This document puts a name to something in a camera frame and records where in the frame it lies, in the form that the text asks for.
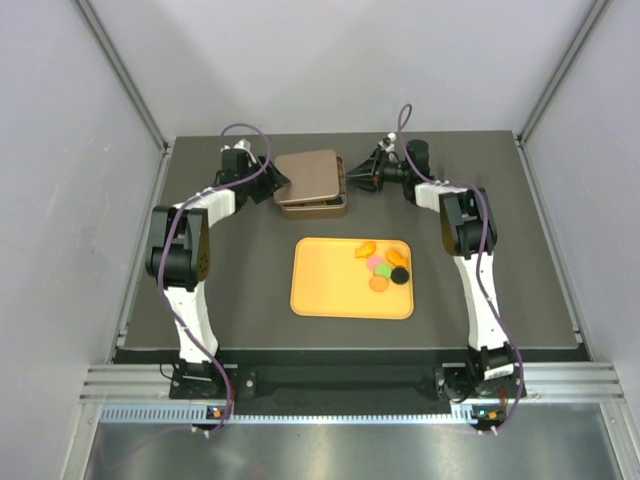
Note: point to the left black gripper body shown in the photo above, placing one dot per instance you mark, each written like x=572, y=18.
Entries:
x=266, y=183

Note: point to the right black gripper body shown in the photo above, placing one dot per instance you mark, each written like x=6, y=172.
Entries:
x=377, y=172

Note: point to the brown tin lid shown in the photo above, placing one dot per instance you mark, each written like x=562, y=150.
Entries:
x=313, y=177

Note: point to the brown cookie tin box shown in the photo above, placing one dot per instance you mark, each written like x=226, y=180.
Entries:
x=326, y=209

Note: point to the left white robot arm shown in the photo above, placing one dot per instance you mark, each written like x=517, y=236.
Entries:
x=178, y=253

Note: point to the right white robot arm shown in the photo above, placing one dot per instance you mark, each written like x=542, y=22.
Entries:
x=468, y=236

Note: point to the orange fish cookie upper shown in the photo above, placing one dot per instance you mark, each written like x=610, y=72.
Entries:
x=365, y=250

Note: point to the orange fish cookie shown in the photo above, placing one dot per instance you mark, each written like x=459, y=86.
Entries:
x=397, y=259
x=365, y=250

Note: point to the orange fish cookie right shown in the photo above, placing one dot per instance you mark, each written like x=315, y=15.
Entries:
x=397, y=259

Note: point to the pink cookie middle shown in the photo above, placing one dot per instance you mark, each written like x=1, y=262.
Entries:
x=373, y=261

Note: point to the green cookie lower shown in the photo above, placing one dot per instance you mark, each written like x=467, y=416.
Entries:
x=383, y=270

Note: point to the black cookie right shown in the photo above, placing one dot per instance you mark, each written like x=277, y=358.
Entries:
x=400, y=276

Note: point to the yellow tray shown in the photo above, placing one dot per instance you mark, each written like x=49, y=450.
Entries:
x=328, y=281

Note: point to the tan round cookie right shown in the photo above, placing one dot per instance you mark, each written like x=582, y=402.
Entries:
x=378, y=283

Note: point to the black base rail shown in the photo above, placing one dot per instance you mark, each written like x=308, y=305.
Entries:
x=355, y=383

